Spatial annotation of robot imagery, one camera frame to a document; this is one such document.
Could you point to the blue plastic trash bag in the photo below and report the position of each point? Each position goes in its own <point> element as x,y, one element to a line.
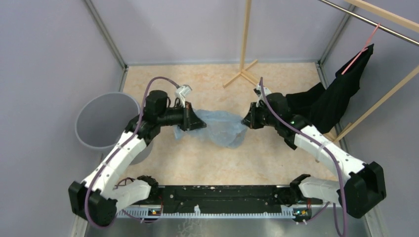
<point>223,129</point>

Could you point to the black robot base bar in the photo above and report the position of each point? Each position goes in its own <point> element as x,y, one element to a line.
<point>233,199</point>

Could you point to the metal hanging rail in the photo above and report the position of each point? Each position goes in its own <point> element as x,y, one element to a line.
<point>372,23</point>

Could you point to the pink clothes hanger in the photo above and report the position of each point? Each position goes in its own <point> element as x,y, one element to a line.
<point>364,48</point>

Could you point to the black hanging t-shirt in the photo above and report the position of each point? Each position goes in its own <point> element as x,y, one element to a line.
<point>324,107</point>

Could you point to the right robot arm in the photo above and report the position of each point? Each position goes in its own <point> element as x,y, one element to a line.
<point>360,186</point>

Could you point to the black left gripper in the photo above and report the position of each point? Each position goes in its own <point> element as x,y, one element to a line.
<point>190,120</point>

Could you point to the grey round trash bin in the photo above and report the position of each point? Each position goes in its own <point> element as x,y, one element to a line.
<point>101,121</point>

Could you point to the white slotted cable duct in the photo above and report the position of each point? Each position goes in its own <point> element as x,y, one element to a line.
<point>144,213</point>

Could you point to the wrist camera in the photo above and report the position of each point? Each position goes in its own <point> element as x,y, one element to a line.
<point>261,92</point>
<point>182,92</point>

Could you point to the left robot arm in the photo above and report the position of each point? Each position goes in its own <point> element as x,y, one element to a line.
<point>96,199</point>

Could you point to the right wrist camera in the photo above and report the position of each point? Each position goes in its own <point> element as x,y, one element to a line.
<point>261,92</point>

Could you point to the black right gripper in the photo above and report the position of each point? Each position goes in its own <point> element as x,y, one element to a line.
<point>250,120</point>

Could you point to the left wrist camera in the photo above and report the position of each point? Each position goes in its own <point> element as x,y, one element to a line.
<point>182,92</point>

